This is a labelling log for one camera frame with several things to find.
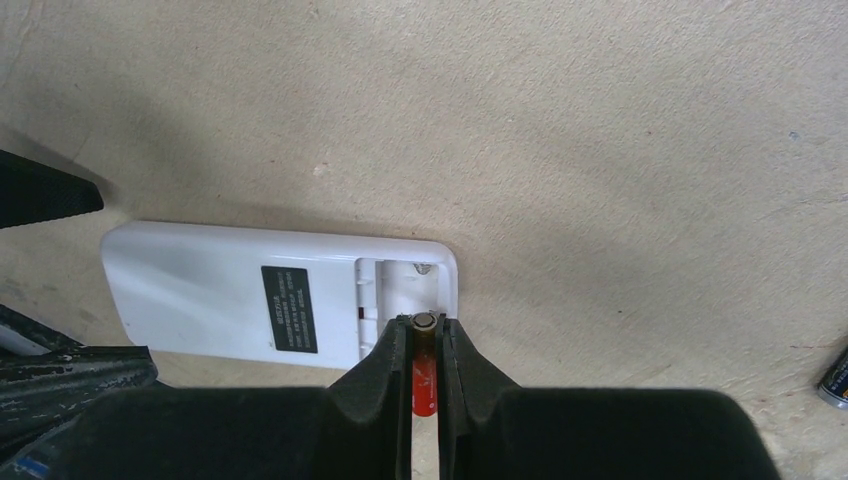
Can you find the red white remote control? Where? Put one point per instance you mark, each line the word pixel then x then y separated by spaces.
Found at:
pixel 307 299

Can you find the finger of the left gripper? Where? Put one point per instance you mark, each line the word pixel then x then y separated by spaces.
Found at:
pixel 48 379
pixel 32 193

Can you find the red AAA battery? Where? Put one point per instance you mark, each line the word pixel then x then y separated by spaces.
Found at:
pixel 424 365

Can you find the black AAA battery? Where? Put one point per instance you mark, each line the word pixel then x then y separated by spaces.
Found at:
pixel 832 388

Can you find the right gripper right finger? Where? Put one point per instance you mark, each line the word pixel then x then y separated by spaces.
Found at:
pixel 489 427

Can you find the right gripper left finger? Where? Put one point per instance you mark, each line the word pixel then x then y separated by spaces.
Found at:
pixel 357 428

